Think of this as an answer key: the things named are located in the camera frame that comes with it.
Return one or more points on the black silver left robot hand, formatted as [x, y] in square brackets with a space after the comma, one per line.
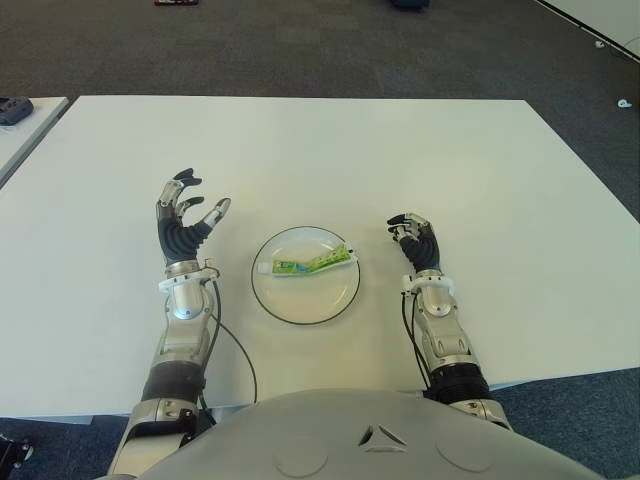
[177, 240]

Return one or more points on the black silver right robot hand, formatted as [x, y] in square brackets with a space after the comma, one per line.
[424, 250]

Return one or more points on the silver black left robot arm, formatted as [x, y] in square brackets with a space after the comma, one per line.
[187, 300]

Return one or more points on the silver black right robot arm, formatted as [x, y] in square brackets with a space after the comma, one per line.
[440, 305]

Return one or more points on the white plate with black rim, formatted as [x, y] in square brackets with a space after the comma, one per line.
[310, 300]

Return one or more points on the white side table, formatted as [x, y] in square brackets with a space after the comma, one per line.
[30, 145]

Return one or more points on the black handheld controller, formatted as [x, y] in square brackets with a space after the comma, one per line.
[14, 111]

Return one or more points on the grey robot torso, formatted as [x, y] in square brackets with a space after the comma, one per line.
[375, 460]

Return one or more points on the dark blue object on floor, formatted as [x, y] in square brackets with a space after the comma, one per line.
[410, 4]

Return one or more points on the black device on floor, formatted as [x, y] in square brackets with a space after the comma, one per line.
[15, 450]

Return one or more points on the white background table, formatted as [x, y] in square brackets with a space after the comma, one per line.
[600, 15]

